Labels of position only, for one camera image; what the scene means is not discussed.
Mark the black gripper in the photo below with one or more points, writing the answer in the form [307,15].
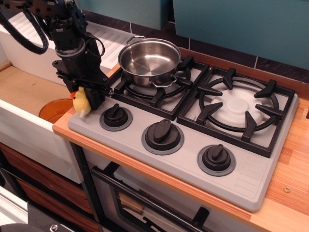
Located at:
[80,67]

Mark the yellow stuffed duck toy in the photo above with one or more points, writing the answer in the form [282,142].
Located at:
[80,102]

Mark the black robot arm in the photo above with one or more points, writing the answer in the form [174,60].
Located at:
[62,22]

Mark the orange plastic drain disc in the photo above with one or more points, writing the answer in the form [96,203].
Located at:
[54,110]

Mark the black left stove knob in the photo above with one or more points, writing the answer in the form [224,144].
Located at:
[116,118]

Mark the black stove knob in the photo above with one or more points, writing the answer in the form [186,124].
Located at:
[162,138]
[216,160]
[116,118]

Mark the white toy sink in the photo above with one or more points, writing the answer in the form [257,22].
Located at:
[27,83]

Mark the stainless steel pot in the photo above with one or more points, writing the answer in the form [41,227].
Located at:
[149,62]

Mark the black left burner grate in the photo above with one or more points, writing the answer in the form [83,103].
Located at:
[165,102]

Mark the black burner grate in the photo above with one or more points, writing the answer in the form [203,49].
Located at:
[165,102]
[248,113]

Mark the black middle stove knob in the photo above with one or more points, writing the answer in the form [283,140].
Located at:
[162,138]

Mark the wooden drawer cabinet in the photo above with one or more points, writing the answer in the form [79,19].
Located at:
[54,193]

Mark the toy oven door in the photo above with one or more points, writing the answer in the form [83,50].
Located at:
[144,219]

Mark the grey toy stove top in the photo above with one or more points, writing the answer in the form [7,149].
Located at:
[246,186]

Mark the black right stove knob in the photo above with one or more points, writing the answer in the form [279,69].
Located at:
[216,160]

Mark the white right burner cap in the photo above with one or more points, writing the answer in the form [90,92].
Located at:
[236,103]

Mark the black right burner grate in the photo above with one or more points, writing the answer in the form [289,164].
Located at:
[248,113]

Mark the black oven door handle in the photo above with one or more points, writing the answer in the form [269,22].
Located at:
[107,175]

